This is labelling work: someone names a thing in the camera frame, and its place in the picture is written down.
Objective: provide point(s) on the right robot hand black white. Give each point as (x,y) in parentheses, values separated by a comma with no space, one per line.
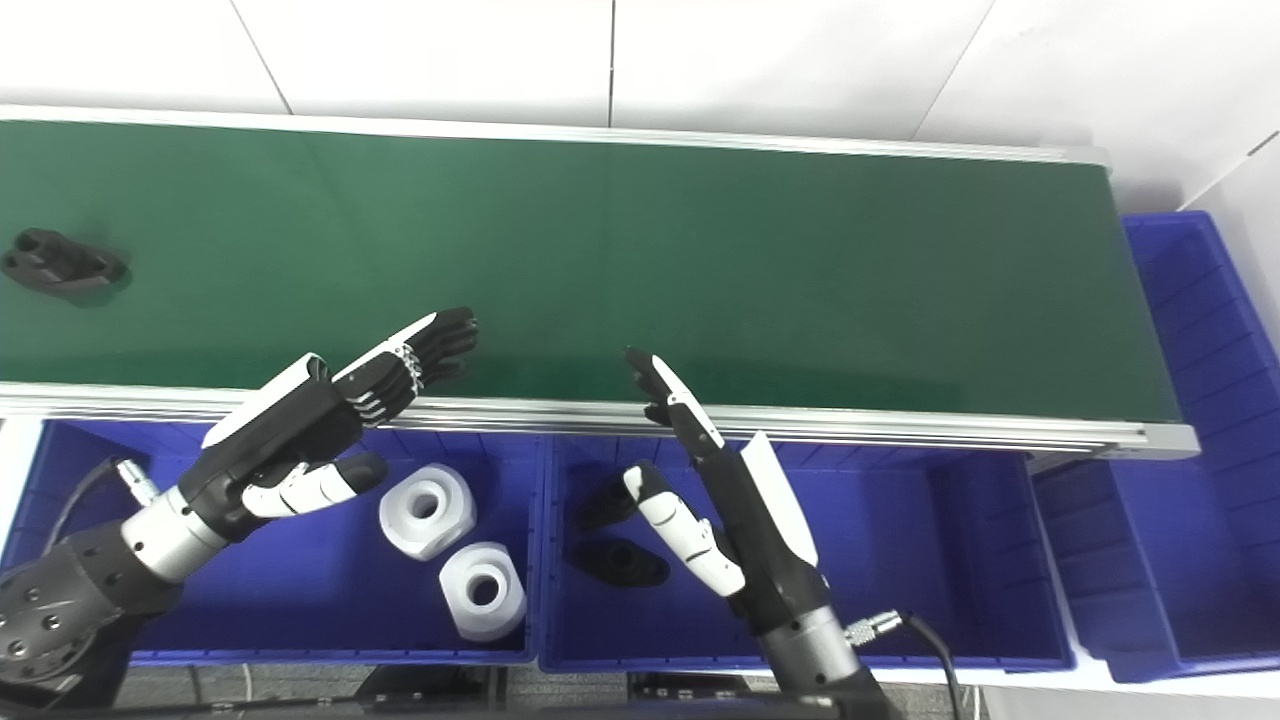
(770,560)

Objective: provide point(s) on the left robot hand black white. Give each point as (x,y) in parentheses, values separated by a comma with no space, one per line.
(290,420)

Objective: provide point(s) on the black flange part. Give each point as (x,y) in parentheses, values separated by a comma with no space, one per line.
(620,563)
(60,265)
(605,505)

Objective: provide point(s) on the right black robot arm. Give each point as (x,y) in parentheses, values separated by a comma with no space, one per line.
(810,650)

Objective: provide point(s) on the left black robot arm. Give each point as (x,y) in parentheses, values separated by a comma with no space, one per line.
(60,600)

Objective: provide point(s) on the blue plastic bin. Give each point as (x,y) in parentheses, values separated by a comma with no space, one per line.
(900,560)
(330,600)
(1180,520)

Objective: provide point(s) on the green conveyor belt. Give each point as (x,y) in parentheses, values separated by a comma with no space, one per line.
(700,260)
(900,428)

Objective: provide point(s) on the white cylindrical plastic part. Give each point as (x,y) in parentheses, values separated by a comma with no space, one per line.
(505,610)
(455,525)

